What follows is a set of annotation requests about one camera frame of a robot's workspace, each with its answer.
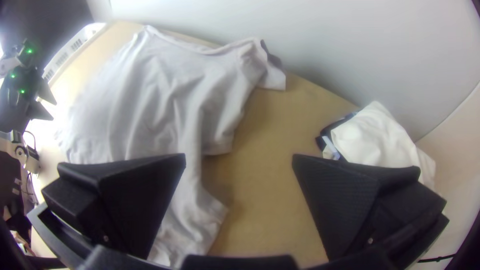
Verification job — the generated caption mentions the white laundry basket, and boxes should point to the white laundry basket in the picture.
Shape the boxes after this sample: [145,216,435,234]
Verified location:
[41,22,108,83]

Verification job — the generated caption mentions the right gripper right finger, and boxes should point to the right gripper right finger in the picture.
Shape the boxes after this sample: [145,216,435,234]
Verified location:
[291,153,450,263]

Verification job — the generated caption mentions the grey t-shirt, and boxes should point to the grey t-shirt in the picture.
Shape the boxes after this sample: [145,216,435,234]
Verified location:
[56,24,288,269]

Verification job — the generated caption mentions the pile of folded clothes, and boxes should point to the pile of folded clothes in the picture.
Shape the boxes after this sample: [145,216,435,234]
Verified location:
[315,100,438,192]

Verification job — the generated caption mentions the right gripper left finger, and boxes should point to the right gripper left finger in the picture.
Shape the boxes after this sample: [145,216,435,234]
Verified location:
[41,152,187,260]

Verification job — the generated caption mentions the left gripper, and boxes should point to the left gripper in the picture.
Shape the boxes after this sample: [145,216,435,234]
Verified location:
[0,76,58,132]

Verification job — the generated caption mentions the black cable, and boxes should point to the black cable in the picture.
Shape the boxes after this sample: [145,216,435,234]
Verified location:
[417,253,457,264]
[22,129,39,159]

